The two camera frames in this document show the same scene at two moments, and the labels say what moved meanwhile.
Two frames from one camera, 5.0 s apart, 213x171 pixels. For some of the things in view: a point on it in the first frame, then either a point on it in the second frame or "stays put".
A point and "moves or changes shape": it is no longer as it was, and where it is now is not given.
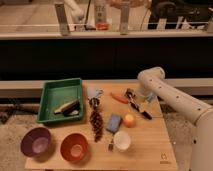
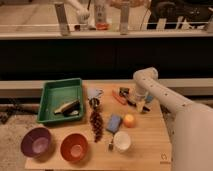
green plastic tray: [55, 94] stays put
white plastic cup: [122, 141] stays put
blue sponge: [114, 123] stays put
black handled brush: [130, 93] moves or changes shape
